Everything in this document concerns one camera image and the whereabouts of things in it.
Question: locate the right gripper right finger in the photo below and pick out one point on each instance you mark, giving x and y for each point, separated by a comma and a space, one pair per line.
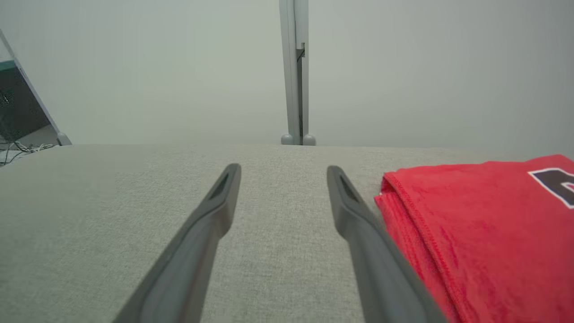
381, 264

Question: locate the grey partition post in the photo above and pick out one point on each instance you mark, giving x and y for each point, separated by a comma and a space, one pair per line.
291, 67

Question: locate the grey rounded post cap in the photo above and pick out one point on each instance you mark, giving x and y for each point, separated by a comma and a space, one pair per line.
287, 140
309, 140

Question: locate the grey wheeled stand leg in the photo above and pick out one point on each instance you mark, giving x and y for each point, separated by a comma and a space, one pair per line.
38, 101

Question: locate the dark screen panel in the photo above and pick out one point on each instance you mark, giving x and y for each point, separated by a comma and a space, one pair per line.
18, 107

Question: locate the red Bulls basketball jersey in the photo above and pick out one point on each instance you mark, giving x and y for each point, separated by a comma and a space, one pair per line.
484, 233

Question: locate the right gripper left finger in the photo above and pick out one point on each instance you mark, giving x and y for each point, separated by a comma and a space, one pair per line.
188, 260

